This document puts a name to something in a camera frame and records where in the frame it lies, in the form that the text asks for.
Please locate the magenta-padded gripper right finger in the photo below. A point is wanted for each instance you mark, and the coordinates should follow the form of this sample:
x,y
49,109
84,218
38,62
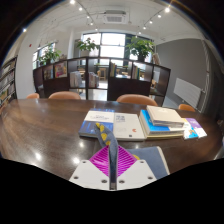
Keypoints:
x,y
126,163

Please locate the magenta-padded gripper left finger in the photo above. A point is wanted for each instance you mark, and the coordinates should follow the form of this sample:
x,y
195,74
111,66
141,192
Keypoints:
x,y
98,163

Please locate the grey-blue towel with yellow print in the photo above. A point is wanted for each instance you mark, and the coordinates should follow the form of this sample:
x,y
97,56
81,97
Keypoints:
x,y
113,150

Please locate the white book with red dot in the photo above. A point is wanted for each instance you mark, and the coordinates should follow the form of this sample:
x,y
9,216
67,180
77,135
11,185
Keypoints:
x,y
128,128

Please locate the blue and white book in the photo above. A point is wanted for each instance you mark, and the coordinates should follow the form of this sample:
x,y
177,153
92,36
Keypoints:
x,y
95,121

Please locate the bright blue book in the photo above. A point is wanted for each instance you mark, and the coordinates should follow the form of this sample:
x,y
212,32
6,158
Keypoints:
x,y
150,126

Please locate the tan book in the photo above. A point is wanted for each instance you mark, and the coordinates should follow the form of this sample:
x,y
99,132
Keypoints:
x,y
163,136

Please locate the large beige book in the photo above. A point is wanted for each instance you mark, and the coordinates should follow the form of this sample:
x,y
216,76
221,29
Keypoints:
x,y
165,116

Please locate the orange chairs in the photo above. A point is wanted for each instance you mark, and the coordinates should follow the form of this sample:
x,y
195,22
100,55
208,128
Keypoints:
x,y
136,99

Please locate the colourful white and blue booklet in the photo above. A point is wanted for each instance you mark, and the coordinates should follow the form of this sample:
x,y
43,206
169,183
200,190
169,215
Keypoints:
x,y
190,131

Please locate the dark open shelf unit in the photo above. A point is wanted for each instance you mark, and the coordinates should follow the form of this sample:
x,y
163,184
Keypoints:
x,y
128,87

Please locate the purple and white booklet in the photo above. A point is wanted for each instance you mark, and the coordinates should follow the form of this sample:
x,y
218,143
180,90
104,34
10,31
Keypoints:
x,y
196,126

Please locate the large window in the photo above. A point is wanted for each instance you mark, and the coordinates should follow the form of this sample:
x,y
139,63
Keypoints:
x,y
113,46

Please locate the large potted plant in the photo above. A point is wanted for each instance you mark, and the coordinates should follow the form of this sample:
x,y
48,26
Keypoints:
x,y
140,46

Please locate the small potted plant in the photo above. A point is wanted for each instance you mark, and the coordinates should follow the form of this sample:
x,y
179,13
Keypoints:
x,y
49,56

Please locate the medium potted plant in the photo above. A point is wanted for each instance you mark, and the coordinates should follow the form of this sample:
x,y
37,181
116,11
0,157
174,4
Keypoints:
x,y
87,45

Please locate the ceiling air conditioner unit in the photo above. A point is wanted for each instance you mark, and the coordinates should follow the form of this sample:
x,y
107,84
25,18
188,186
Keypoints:
x,y
114,17

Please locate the ceiling lights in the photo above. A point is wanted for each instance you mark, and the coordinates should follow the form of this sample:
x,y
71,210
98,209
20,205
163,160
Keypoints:
x,y
167,10

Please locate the white wall radiator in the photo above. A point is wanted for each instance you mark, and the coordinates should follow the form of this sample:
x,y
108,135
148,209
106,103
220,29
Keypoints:
x,y
187,91

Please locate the tall wall bookshelf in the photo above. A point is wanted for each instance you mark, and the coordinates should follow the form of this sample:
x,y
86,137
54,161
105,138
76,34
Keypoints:
x,y
7,83

